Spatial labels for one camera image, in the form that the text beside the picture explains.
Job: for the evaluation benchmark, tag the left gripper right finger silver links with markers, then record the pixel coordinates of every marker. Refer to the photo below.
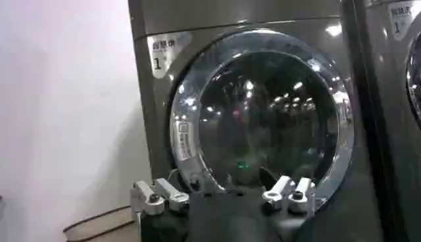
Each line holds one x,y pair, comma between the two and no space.
297,199

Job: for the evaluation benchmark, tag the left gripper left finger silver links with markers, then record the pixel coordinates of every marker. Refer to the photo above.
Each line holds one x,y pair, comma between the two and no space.
152,200

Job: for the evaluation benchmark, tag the white sticker on door rim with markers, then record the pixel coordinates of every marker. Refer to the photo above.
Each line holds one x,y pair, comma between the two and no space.
186,139

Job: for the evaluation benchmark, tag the round glass dryer door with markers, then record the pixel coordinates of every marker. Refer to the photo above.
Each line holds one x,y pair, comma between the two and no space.
263,125
413,79

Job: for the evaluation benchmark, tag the grey dryer with numbered label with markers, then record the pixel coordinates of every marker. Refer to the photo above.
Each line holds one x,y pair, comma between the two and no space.
154,108
398,138

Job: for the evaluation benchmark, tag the white numbered dryer label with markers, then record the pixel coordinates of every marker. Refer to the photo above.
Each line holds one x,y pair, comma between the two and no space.
162,54
399,19

